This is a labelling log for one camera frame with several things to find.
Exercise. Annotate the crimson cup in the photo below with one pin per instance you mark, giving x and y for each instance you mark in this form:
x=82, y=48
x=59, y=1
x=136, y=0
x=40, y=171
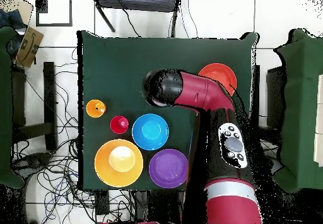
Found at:
x=117, y=125

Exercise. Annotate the large red-orange bowl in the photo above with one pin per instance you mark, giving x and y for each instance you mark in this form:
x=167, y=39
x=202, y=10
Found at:
x=222, y=73

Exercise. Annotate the green cloth side table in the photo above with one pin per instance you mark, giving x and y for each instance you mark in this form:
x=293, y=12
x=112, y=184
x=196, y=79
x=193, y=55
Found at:
x=5, y=108
x=302, y=108

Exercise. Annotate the black square frame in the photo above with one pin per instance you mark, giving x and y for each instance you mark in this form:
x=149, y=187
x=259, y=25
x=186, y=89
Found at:
x=54, y=24

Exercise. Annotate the large orange bowl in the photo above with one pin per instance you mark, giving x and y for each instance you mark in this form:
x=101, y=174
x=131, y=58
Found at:
x=106, y=168

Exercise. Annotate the black folding chair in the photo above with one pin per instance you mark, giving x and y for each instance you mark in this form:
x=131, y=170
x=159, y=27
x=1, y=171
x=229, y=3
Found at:
x=138, y=4

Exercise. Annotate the blue bowl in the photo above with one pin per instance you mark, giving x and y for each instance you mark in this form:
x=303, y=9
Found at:
x=150, y=130

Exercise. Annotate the blue cloth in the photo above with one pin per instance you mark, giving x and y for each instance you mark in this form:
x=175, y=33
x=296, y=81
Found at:
x=10, y=18

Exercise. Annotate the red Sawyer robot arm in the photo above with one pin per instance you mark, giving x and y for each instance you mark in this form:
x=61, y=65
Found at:
x=202, y=90

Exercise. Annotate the cardboard box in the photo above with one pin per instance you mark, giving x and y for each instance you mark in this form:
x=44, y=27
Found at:
x=29, y=48

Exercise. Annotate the orange cup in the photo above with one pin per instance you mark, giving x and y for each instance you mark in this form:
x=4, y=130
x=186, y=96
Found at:
x=93, y=108

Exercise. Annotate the black stand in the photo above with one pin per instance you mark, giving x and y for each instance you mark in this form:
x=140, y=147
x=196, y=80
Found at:
x=49, y=95
x=256, y=87

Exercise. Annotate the black power strip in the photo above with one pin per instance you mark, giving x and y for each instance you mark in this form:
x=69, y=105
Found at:
x=102, y=202

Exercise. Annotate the purple bowl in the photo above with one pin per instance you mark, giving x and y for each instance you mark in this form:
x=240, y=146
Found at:
x=167, y=168

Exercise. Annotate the dark green tablecloth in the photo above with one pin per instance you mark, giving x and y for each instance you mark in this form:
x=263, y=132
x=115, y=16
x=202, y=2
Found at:
x=138, y=57

